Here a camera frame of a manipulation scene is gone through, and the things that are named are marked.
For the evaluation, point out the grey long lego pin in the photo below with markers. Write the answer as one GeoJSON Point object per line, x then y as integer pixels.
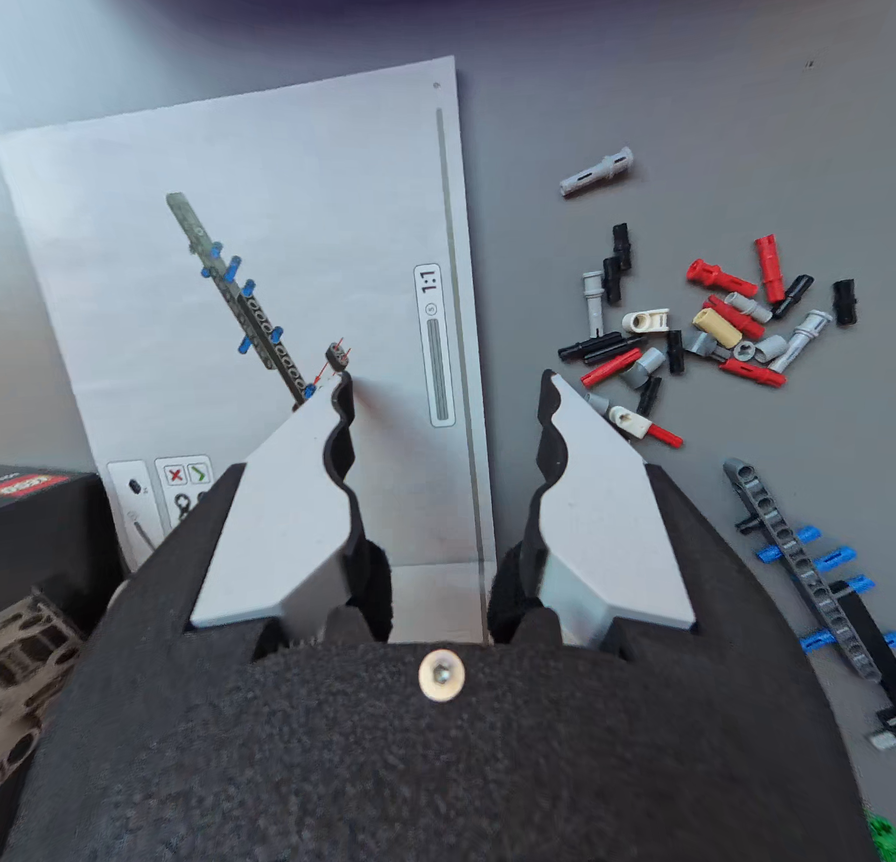
{"type": "Point", "coordinates": [595, 174]}

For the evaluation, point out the green lego connector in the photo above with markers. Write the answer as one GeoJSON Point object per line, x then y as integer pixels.
{"type": "Point", "coordinates": [883, 837]}

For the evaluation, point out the pile of small lego pins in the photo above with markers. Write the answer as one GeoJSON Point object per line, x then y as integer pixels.
{"type": "Point", "coordinates": [770, 267]}

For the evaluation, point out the tan lego frame piece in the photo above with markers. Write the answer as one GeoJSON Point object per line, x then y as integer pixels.
{"type": "Point", "coordinates": [52, 627]}

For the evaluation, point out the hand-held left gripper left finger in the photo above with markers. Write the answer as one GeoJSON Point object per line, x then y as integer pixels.
{"type": "Point", "coordinates": [280, 512]}

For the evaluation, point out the black lego box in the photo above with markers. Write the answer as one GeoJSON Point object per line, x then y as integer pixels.
{"type": "Point", "coordinates": [49, 547]}

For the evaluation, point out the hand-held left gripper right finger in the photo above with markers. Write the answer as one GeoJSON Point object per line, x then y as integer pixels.
{"type": "Point", "coordinates": [609, 519]}

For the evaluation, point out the grey lego beam assembly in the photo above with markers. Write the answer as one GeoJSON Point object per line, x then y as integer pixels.
{"type": "Point", "coordinates": [791, 547]}

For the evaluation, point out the lego instruction booklet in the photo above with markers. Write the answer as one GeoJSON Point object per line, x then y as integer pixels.
{"type": "Point", "coordinates": [280, 176]}

